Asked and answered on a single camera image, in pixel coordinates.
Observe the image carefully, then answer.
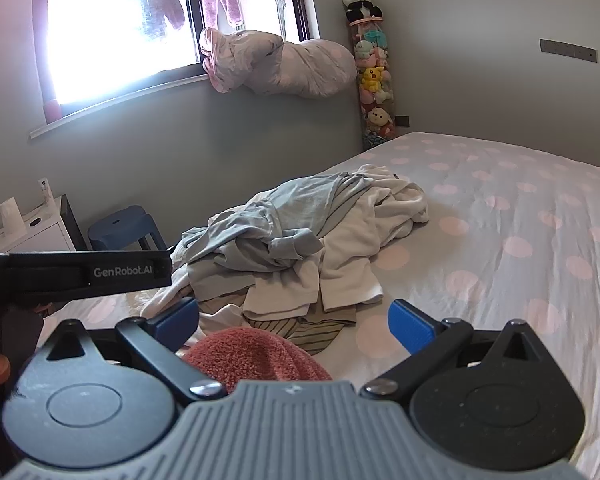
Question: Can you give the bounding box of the cream white garment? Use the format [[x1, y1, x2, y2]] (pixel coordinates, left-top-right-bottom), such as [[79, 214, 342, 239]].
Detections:
[[140, 164, 431, 318]]

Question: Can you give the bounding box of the dark hanging garment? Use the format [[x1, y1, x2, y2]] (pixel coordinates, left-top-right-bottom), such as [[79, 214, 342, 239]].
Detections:
[[130, 0, 187, 41]]

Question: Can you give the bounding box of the blue stool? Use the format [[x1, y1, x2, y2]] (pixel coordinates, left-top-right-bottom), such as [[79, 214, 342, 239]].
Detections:
[[87, 205, 168, 252]]

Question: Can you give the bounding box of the clear tube of plush toys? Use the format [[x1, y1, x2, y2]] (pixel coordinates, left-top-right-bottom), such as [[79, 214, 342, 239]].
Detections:
[[349, 17, 397, 151]]

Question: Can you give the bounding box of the grey-blue shirt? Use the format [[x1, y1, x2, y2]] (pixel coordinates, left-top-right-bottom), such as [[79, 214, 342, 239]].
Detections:
[[180, 172, 376, 301]]

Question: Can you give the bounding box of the grey wall outlet strip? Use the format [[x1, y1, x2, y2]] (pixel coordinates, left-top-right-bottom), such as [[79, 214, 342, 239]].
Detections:
[[540, 38, 597, 63]]

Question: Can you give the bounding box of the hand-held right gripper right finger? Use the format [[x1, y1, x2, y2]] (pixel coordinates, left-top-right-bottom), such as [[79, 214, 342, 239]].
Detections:
[[360, 299, 553, 403]]

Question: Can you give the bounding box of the red fuzzy cloth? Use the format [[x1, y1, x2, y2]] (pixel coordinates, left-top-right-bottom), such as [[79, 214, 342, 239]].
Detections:
[[182, 329, 333, 393]]

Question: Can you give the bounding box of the striped garment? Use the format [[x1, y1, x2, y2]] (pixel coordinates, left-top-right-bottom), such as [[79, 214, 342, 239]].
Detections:
[[200, 300, 358, 356]]

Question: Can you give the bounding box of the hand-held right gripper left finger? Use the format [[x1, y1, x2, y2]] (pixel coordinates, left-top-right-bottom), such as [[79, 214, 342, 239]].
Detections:
[[42, 297, 228, 403]]

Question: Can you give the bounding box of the panda plush toy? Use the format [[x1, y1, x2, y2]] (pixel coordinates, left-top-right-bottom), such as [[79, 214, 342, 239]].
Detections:
[[341, 0, 385, 23]]

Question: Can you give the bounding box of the white nightstand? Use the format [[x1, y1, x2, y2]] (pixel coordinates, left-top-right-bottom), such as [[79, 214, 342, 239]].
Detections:
[[0, 194, 88, 253]]

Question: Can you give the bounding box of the rolled polka dot duvet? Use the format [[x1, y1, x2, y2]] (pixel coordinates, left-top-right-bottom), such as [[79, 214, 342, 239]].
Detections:
[[199, 27, 357, 99]]

